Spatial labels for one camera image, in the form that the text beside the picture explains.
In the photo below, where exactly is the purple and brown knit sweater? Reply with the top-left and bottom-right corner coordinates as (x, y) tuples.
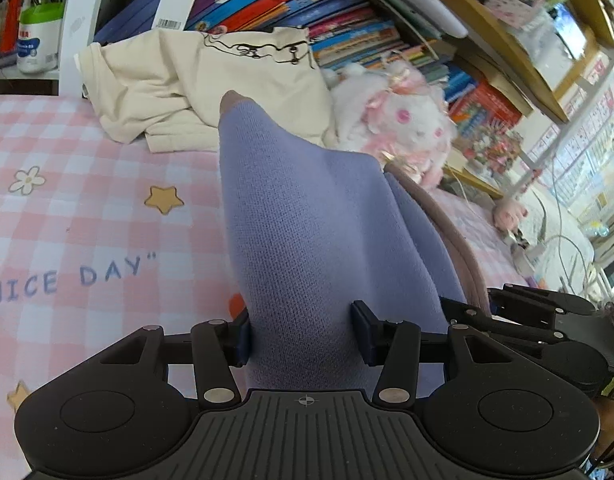
(219, 91), (489, 391)

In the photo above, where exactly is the cream printed t-shirt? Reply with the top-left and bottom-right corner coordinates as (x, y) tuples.
(78, 27), (336, 153)

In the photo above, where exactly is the white green pen cup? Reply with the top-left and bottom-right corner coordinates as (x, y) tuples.
(17, 2), (64, 74)

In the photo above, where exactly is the red tassel ornament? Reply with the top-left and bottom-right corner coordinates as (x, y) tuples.
(0, 0), (22, 58)

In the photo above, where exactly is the pink white bunny plush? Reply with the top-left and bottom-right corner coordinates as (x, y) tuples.
(323, 58), (458, 190)

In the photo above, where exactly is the row of colourful books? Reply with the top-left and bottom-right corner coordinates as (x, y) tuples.
(93, 0), (526, 137)

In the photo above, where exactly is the pink checkered desk mat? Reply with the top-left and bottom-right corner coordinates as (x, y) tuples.
(0, 94), (538, 476)

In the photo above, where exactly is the colourful bead ornament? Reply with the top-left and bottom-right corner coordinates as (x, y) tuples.
(461, 119), (523, 174)

